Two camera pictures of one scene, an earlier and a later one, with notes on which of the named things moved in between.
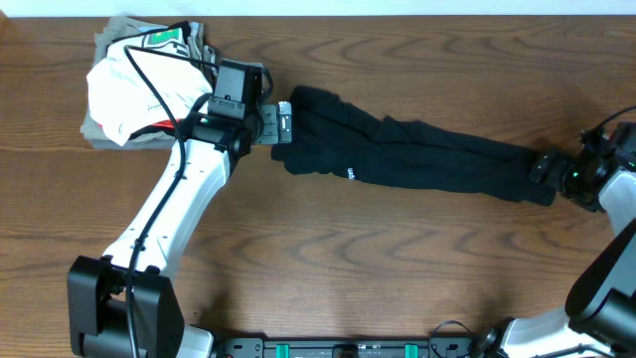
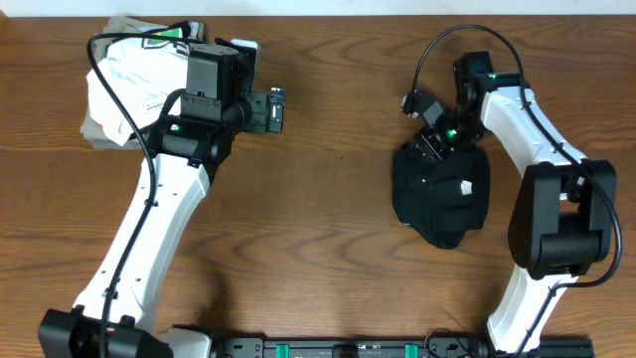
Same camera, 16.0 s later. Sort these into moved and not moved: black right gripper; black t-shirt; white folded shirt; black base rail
Moved: black t-shirt; black right gripper
Not moved: black base rail; white folded shirt
